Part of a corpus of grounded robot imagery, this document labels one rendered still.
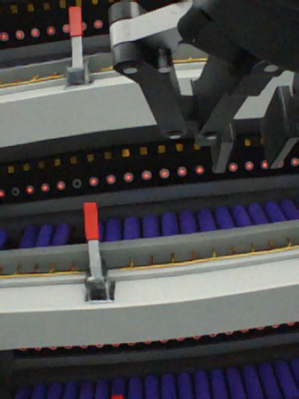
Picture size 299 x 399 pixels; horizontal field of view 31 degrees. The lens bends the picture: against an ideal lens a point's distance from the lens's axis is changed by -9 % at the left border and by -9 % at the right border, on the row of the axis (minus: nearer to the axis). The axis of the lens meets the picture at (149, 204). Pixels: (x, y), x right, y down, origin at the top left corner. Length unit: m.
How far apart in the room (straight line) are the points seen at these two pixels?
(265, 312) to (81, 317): 0.18
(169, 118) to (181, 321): 0.31
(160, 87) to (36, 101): 0.32
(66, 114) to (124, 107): 0.05
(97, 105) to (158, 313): 0.20
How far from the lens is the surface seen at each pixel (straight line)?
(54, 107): 0.52
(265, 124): 0.34
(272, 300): 0.52
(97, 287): 0.54
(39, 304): 0.53
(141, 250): 0.57
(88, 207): 0.53
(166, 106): 0.23
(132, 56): 0.18
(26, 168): 0.67
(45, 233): 0.64
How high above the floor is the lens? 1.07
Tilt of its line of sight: 2 degrees down
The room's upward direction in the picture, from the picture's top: 6 degrees counter-clockwise
